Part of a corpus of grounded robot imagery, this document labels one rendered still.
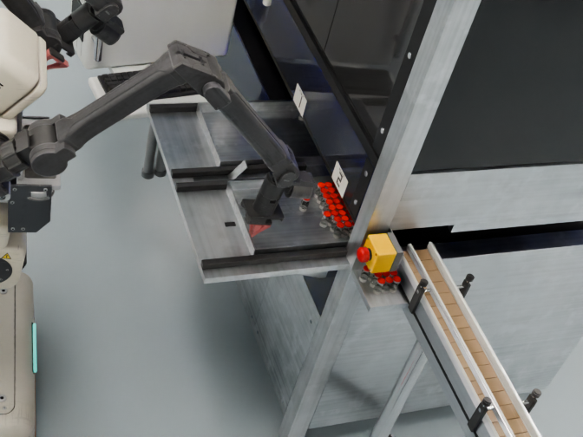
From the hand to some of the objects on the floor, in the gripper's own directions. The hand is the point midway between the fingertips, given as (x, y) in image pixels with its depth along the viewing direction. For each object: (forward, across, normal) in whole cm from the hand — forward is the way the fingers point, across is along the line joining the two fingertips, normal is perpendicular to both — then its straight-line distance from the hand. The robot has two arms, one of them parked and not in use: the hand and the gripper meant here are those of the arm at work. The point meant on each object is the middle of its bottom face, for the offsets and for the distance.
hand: (252, 233), depth 242 cm
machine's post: (+86, -42, +9) cm, 96 cm away
